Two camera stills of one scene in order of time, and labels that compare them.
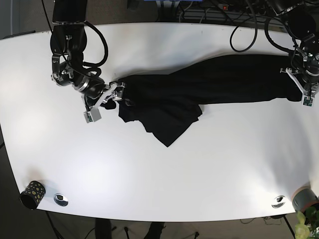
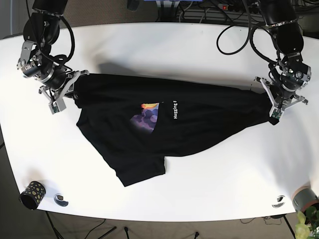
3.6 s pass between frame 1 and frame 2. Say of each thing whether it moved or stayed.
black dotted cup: stayed
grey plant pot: stayed
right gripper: moved
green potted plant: stayed
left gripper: moved
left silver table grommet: stayed
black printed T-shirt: moved
